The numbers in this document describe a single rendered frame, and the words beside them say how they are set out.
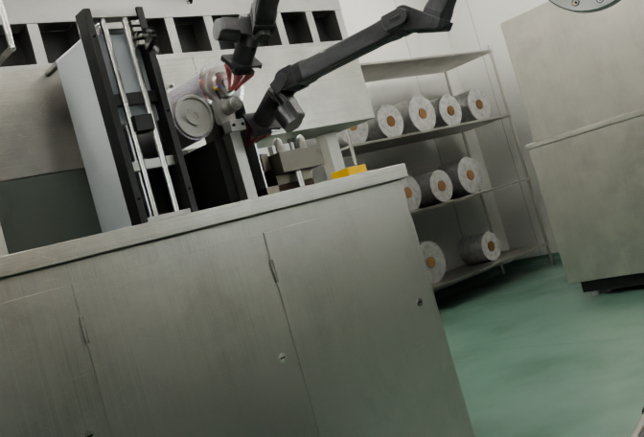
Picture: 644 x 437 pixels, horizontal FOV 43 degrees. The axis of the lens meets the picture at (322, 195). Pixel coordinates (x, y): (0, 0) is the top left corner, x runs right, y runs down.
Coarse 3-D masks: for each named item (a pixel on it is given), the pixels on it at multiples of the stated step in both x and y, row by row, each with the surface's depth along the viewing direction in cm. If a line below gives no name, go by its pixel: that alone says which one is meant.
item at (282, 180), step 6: (282, 174) 240; (288, 174) 241; (294, 174) 243; (306, 174) 246; (312, 174) 247; (270, 180) 240; (276, 180) 238; (282, 180) 239; (288, 180) 241; (294, 180) 242; (306, 180) 245; (312, 180) 247; (270, 186) 241; (282, 186) 239; (288, 186) 241; (294, 186) 242
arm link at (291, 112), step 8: (280, 80) 219; (272, 88) 220; (280, 88) 219; (288, 96) 222; (288, 104) 220; (296, 104) 222; (280, 112) 221; (288, 112) 220; (296, 112) 219; (304, 112) 222; (280, 120) 221; (288, 120) 219; (296, 120) 220; (288, 128) 222
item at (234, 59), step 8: (240, 48) 218; (248, 48) 218; (256, 48) 219; (224, 56) 221; (232, 56) 222; (240, 56) 219; (248, 56) 219; (232, 64) 219; (240, 64) 220; (248, 64) 221; (256, 64) 223
